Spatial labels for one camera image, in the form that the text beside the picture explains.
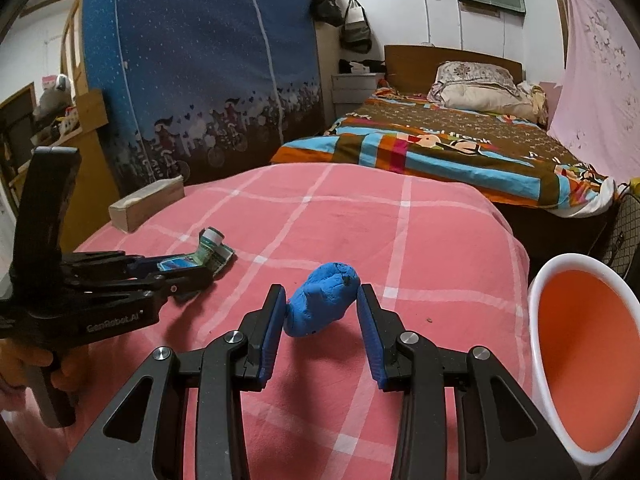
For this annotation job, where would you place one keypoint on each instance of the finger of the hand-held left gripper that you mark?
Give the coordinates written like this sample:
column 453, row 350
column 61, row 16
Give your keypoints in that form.
column 145, row 266
column 185, row 281

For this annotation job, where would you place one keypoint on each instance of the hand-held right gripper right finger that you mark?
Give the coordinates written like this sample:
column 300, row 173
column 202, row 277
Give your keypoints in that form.
column 375, row 345

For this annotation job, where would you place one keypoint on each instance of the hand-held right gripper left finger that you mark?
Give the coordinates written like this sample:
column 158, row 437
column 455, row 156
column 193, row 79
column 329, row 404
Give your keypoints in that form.
column 272, row 340

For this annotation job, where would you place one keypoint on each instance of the green packet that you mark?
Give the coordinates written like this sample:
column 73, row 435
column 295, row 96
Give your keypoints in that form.
column 210, row 255

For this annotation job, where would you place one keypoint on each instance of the red bin with white rim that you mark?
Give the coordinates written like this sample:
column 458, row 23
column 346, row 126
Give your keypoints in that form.
column 585, row 360

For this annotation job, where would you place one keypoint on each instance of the person's left hand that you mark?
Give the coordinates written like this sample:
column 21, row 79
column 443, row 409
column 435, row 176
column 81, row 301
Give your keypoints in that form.
column 20, row 365

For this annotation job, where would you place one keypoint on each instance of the brown tissue box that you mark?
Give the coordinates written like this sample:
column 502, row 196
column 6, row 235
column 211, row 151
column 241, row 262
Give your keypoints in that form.
column 145, row 205

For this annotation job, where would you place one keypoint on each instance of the wooden shelf unit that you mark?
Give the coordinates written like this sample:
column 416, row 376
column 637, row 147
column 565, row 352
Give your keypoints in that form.
column 85, row 120

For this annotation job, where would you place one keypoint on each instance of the pink checked blanket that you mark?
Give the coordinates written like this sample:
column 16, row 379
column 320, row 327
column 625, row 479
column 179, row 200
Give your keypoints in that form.
column 350, row 230

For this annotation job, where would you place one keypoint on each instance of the blue fabric wardrobe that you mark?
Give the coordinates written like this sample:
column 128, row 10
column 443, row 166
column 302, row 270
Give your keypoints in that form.
column 200, row 70

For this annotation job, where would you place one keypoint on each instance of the bed with colourful blanket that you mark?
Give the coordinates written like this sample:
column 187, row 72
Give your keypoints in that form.
column 450, row 150

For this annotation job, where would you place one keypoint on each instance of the white nightstand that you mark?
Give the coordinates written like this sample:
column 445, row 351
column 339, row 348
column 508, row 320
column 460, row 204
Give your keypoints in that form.
column 355, row 92

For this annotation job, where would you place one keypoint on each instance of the dark checked bag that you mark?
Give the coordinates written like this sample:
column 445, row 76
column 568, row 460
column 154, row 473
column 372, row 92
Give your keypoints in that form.
column 622, row 240

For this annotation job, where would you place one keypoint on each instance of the floral pillow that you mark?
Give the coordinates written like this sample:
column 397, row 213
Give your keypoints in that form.
column 475, row 87

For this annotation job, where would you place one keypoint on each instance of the wooden headboard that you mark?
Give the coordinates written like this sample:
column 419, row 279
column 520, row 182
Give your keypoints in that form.
column 410, row 65

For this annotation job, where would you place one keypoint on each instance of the cream bedding bundle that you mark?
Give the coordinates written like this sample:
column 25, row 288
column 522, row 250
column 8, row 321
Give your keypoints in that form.
column 534, row 100

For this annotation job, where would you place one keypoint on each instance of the black and white hanging bag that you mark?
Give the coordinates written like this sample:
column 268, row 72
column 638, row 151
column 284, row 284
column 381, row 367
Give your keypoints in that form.
column 356, row 30

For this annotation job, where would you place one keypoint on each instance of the pink curtain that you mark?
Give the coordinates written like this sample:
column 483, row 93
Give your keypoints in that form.
column 595, row 95

